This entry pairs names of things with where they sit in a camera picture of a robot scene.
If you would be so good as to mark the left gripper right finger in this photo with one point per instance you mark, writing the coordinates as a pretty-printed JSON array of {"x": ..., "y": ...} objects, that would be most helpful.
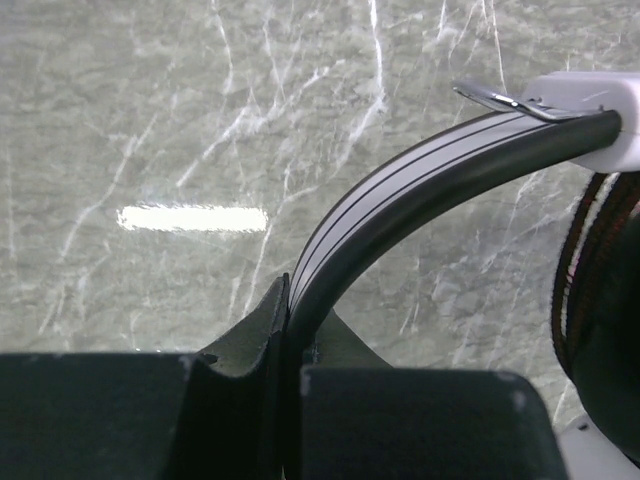
[{"x": 364, "y": 419}]

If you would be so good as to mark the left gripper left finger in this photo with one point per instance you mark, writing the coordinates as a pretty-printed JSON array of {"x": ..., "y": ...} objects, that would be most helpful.
[{"x": 205, "y": 415}]

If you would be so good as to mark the white black headphones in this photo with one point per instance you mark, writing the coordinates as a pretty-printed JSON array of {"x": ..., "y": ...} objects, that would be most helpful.
[{"x": 588, "y": 118}]

